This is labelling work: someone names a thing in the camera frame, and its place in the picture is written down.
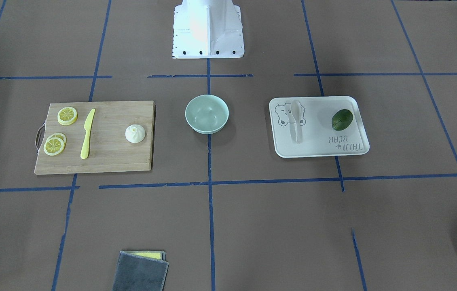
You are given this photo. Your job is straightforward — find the stacked lemon slice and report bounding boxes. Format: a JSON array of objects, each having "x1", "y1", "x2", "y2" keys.
[
  {"x1": 42, "y1": 137, "x2": 66, "y2": 156},
  {"x1": 49, "y1": 133, "x2": 67, "y2": 143}
]

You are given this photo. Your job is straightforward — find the beige plastic spoon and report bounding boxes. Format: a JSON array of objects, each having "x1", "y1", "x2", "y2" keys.
[{"x1": 291, "y1": 101, "x2": 302, "y2": 143}]

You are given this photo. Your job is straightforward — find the light green bowl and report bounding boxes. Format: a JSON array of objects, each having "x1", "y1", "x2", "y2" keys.
[{"x1": 185, "y1": 95, "x2": 230, "y2": 135}]

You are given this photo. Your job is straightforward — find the yellow plastic knife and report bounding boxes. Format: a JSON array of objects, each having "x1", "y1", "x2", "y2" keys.
[{"x1": 80, "y1": 108, "x2": 95, "y2": 160}]

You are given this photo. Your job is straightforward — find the green avocado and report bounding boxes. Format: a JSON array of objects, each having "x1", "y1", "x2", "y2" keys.
[{"x1": 331, "y1": 109, "x2": 354, "y2": 131}]

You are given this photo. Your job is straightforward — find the beige bear tray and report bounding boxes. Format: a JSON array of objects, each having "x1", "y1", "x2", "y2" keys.
[{"x1": 269, "y1": 96, "x2": 370, "y2": 158}]

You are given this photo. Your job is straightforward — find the top stacked lemon slice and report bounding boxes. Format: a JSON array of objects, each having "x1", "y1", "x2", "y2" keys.
[{"x1": 42, "y1": 137, "x2": 66, "y2": 156}]

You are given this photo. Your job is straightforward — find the upper single lemon slice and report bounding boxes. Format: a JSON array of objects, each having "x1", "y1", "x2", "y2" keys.
[{"x1": 57, "y1": 106, "x2": 78, "y2": 126}]

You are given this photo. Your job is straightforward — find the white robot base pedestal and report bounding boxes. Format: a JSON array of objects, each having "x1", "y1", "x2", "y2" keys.
[{"x1": 172, "y1": 0, "x2": 245, "y2": 59}]

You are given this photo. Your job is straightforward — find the white steamed bun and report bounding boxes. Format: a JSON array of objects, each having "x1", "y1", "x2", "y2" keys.
[{"x1": 125, "y1": 124, "x2": 146, "y2": 143}]

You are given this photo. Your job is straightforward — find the bottom stacked lemon slice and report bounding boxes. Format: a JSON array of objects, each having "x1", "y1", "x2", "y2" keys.
[{"x1": 49, "y1": 133, "x2": 67, "y2": 143}]

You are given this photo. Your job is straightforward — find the bamboo cutting board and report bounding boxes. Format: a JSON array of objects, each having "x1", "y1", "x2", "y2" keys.
[{"x1": 34, "y1": 101, "x2": 156, "y2": 175}]

